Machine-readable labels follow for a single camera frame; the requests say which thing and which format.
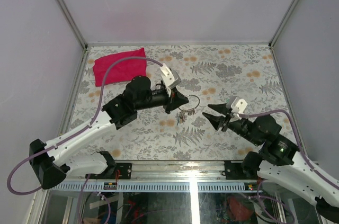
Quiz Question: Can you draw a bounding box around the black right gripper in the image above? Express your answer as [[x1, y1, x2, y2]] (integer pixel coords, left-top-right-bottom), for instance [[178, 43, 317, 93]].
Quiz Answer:
[[201, 102, 261, 146]]

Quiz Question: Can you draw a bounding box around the slotted cable duct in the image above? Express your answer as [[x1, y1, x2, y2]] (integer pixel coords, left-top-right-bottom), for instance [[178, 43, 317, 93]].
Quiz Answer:
[[53, 181, 254, 193]]

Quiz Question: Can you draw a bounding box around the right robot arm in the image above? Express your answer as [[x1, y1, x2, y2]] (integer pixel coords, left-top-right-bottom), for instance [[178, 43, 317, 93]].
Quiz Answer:
[[203, 103, 338, 223]]

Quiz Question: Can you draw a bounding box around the metal mounting rail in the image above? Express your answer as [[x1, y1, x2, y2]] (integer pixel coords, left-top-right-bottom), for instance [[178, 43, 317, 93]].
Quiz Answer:
[[117, 160, 242, 182]]

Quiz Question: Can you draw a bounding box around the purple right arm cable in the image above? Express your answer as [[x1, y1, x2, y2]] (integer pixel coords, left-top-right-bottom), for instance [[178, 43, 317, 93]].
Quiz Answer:
[[238, 109, 339, 190]]

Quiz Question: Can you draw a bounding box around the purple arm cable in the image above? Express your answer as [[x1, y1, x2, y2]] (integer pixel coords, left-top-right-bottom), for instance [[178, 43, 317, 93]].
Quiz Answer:
[[238, 109, 339, 190], [6, 58, 165, 195]]

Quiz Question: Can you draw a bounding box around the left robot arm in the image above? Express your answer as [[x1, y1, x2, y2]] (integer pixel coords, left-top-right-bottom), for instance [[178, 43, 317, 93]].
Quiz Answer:
[[29, 75, 189, 190]]

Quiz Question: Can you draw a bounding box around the large metal keyring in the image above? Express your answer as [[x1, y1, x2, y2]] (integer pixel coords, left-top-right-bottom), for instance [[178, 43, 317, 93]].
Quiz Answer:
[[178, 94, 201, 122]]

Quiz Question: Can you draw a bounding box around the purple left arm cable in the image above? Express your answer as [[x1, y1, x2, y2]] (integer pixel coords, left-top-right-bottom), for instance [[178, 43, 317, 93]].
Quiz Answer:
[[6, 58, 165, 195]]

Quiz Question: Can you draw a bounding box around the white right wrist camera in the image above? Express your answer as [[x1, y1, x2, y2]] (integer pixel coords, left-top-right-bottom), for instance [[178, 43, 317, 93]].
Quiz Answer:
[[227, 96, 248, 120]]

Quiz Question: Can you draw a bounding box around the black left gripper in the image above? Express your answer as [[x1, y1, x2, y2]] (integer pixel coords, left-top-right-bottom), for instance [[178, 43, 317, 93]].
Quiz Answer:
[[136, 87, 190, 115]]

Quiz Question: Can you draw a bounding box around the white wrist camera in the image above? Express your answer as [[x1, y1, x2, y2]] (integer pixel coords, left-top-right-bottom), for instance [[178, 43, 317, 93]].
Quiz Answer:
[[160, 64, 182, 96], [227, 96, 248, 120]]

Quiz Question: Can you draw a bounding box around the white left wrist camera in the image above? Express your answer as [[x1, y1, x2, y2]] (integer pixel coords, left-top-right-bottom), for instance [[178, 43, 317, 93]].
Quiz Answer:
[[160, 64, 182, 96]]

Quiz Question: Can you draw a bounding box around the red cloth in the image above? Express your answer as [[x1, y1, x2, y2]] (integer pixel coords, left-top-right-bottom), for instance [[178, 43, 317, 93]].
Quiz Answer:
[[93, 48, 147, 87]]

